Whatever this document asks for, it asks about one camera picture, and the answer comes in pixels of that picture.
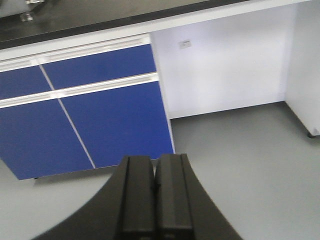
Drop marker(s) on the blue and white lab cabinet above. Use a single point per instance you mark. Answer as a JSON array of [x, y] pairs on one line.
[[84, 101]]

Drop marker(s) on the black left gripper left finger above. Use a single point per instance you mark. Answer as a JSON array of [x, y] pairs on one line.
[[123, 209]]

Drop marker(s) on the metal object on bench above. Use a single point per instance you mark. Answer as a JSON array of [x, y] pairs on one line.
[[32, 7]]

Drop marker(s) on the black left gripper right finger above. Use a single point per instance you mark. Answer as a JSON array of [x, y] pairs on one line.
[[184, 210]]

